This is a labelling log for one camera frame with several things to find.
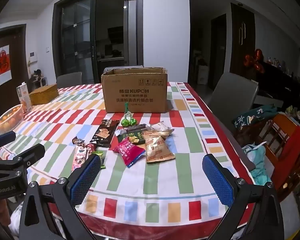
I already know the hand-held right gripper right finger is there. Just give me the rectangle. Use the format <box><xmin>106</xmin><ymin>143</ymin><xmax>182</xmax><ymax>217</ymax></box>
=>
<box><xmin>202</xmin><ymin>154</ymin><xmax>286</xmax><ymax>240</ymax></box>

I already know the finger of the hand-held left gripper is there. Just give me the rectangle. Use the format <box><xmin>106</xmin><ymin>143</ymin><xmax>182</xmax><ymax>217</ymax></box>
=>
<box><xmin>0</xmin><ymin>131</ymin><xmax>16</xmax><ymax>153</ymax></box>
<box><xmin>12</xmin><ymin>144</ymin><xmax>45</xmax><ymax>170</ymax></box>

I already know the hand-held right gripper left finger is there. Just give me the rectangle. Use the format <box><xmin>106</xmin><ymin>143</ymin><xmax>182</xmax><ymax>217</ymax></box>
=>
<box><xmin>17</xmin><ymin>153</ymin><xmax>102</xmax><ymax>240</ymax></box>

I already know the long pink snack packet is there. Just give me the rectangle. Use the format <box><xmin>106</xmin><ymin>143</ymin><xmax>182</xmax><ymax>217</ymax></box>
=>
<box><xmin>72</xmin><ymin>145</ymin><xmax>88</xmax><ymax>173</ymax></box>

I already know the small green snack packet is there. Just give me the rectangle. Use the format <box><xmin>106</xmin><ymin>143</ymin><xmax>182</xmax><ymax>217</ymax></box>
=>
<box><xmin>91</xmin><ymin>149</ymin><xmax>106</xmax><ymax>169</ymax></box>

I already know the black cracker packet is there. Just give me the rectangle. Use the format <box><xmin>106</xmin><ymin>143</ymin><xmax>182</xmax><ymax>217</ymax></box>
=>
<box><xmin>91</xmin><ymin>119</ymin><xmax>118</xmax><ymax>147</ymax></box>

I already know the green cracker packet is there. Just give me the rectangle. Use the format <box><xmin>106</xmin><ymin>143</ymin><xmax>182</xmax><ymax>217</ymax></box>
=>
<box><xmin>117</xmin><ymin>131</ymin><xmax>146</xmax><ymax>145</ymax></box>

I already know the dark grey snack packet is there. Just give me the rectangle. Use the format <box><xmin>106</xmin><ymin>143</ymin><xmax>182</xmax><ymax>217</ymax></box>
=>
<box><xmin>116</xmin><ymin>124</ymin><xmax>146</xmax><ymax>135</ymax></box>

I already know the large beige snack packet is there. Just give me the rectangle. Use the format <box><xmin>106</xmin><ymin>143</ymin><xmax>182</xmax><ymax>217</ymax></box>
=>
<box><xmin>145</xmin><ymin>135</ymin><xmax>176</xmax><ymax>165</ymax></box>

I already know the small beige snack packet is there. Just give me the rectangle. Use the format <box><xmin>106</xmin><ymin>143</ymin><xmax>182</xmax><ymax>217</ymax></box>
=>
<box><xmin>141</xmin><ymin>129</ymin><xmax>163</xmax><ymax>141</ymax></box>

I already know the white snack packet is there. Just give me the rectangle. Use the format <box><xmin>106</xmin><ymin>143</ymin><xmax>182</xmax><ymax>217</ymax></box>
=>
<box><xmin>150</xmin><ymin>121</ymin><xmax>174</xmax><ymax>137</ymax></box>

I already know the brown cardboard box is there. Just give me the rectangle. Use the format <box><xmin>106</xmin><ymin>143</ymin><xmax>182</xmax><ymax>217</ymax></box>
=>
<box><xmin>101</xmin><ymin>67</ymin><xmax>168</xmax><ymax>113</ymax></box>

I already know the clear plastic bowl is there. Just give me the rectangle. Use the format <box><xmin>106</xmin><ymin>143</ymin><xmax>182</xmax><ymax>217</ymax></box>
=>
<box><xmin>0</xmin><ymin>104</ymin><xmax>24</xmax><ymax>133</ymax></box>

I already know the pile of oranges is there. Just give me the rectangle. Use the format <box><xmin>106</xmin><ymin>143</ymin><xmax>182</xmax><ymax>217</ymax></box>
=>
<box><xmin>0</xmin><ymin>106</ymin><xmax>23</xmax><ymax>130</ymax></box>

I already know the teal cloth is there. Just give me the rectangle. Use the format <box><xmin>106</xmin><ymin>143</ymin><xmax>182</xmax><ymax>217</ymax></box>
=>
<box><xmin>242</xmin><ymin>142</ymin><xmax>272</xmax><ymax>184</ymax></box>

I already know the white drink carton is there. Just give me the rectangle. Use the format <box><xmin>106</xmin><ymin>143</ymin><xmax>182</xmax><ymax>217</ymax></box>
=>
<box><xmin>16</xmin><ymin>82</ymin><xmax>32</xmax><ymax>113</ymax></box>

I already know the striped colourful tablecloth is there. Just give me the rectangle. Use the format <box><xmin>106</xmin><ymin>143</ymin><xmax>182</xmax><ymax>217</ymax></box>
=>
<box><xmin>0</xmin><ymin>81</ymin><xmax>257</xmax><ymax>238</ymax></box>

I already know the woven yellow storage box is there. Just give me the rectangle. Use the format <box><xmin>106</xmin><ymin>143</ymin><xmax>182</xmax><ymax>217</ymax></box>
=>
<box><xmin>29</xmin><ymin>84</ymin><xmax>59</xmax><ymax>105</ymax></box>

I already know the dark wooden door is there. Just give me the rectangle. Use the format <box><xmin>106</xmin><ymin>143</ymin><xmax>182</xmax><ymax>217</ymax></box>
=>
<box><xmin>0</xmin><ymin>24</ymin><xmax>30</xmax><ymax>117</ymax></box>

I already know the orange snack bag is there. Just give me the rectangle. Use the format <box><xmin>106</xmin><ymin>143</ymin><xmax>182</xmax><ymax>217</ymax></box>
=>
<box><xmin>258</xmin><ymin>114</ymin><xmax>300</xmax><ymax>202</ymax></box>

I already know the red paper door poster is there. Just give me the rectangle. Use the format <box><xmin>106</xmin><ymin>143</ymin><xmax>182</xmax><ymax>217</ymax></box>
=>
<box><xmin>0</xmin><ymin>45</ymin><xmax>12</xmax><ymax>85</ymax></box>

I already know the dark green snack bag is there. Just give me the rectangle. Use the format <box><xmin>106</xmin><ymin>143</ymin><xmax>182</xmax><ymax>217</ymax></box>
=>
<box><xmin>234</xmin><ymin>105</ymin><xmax>278</xmax><ymax>130</ymax></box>

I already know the grey dining chair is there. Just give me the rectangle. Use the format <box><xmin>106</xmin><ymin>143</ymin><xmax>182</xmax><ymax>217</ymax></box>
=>
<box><xmin>209</xmin><ymin>72</ymin><xmax>259</xmax><ymax>132</ymax></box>
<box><xmin>56</xmin><ymin>72</ymin><xmax>83</xmax><ymax>88</ymax></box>

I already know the dark sideboard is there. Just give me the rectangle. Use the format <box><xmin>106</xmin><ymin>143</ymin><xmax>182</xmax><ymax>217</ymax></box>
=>
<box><xmin>255</xmin><ymin>60</ymin><xmax>300</xmax><ymax>110</ymax></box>

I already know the sliding glass door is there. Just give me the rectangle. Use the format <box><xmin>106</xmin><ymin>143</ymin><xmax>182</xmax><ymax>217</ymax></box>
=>
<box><xmin>53</xmin><ymin>0</ymin><xmax>143</xmax><ymax>84</ymax></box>

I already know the orange foil balloon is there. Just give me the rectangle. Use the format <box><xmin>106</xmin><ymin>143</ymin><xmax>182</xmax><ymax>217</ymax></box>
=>
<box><xmin>244</xmin><ymin>49</ymin><xmax>263</xmax><ymax>73</ymax></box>

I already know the dark wardrobe with handles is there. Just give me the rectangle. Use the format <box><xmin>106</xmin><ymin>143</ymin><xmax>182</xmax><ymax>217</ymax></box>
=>
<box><xmin>230</xmin><ymin>2</ymin><xmax>256</xmax><ymax>80</ymax></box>

